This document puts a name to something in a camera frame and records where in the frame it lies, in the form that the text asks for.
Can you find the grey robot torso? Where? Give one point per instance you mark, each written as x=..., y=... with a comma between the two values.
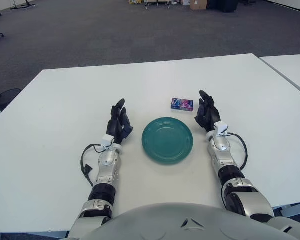
x=190, y=225

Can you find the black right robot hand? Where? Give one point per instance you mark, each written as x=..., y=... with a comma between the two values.
x=210, y=115

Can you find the black cabinet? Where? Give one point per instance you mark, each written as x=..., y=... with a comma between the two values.
x=222, y=5

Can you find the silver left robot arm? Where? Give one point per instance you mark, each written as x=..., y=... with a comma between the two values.
x=107, y=170

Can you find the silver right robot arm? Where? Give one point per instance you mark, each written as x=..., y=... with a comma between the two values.
x=227, y=160

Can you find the black stand base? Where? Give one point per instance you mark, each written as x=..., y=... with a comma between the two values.
x=21, y=5

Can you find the wheeled carts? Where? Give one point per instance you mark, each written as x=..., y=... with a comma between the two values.
x=155, y=3

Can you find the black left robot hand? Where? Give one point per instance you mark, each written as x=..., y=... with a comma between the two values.
x=116, y=125

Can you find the brown cardboard box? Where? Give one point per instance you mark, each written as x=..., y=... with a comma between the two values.
x=198, y=4

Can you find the teal green round plate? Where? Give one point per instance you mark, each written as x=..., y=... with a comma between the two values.
x=167, y=141

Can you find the blue purple gum pack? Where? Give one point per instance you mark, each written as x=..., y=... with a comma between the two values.
x=182, y=104

